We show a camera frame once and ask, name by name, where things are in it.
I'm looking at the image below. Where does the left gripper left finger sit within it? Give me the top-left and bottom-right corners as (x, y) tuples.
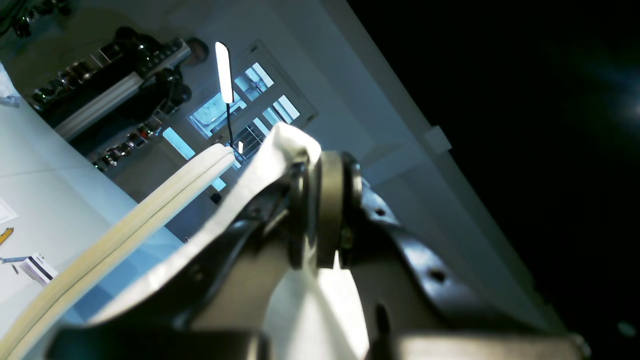
(45, 153), (311, 360)

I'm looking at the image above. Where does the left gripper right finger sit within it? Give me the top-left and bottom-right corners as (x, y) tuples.
(337, 152), (591, 360)

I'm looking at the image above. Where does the white printed t-shirt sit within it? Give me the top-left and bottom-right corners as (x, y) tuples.
(0, 123), (358, 360)

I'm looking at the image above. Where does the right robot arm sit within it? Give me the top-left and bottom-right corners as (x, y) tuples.
(26, 26), (210, 171)

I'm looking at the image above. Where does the bright tube lamp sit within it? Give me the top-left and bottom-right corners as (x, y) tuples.
(214, 41), (234, 105)

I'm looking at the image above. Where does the person in background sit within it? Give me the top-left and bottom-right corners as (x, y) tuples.
(182, 37), (210, 67)

